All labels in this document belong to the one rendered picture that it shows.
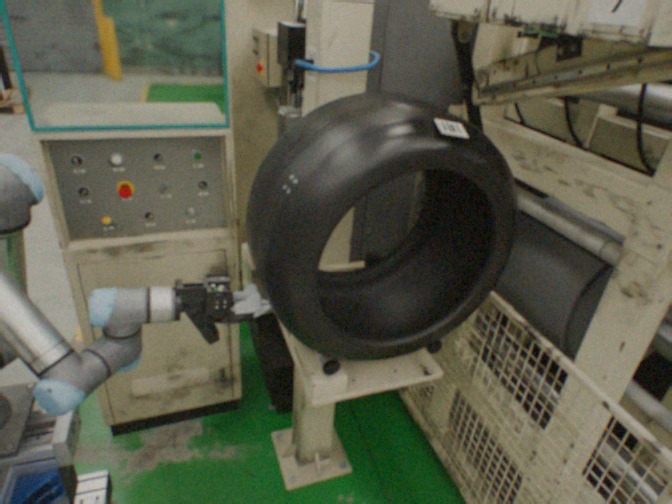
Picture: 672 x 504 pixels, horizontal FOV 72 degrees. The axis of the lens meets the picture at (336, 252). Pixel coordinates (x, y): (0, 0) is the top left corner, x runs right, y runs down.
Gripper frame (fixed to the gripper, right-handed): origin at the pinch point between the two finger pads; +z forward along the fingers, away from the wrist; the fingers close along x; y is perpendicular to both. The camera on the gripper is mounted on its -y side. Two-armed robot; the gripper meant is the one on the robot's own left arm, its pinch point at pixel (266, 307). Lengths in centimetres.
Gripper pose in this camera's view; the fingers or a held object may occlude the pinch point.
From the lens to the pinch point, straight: 106.2
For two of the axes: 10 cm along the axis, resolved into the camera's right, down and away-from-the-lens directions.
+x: -3.4, -4.9, 8.1
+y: 1.9, -8.7, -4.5
